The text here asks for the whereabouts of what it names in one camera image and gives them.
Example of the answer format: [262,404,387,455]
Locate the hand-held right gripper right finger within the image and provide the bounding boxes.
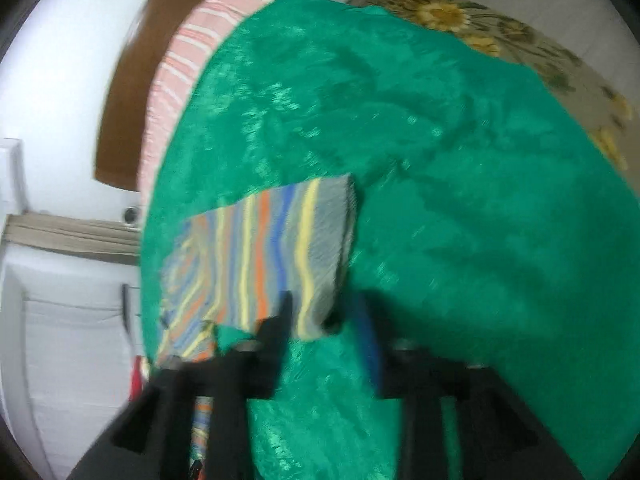
[350,291,585,480]

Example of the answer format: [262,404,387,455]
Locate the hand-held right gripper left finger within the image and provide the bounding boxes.
[67,290,294,480]

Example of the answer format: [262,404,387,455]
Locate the striped knit sweater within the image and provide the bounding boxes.
[152,174,360,480]

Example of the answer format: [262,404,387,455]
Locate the red striped cloth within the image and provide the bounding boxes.
[130,355,152,403]

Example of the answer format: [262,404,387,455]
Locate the green blanket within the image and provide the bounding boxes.
[137,0,640,480]

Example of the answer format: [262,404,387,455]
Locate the white cabinet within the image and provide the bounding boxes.
[0,259,147,480]

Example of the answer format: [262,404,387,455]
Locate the beige wooden ledge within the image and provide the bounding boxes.
[4,212,142,266]

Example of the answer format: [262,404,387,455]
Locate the brown wooden headboard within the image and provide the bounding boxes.
[94,0,241,192]

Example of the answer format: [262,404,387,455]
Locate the floral bed sheet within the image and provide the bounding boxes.
[350,0,633,171]

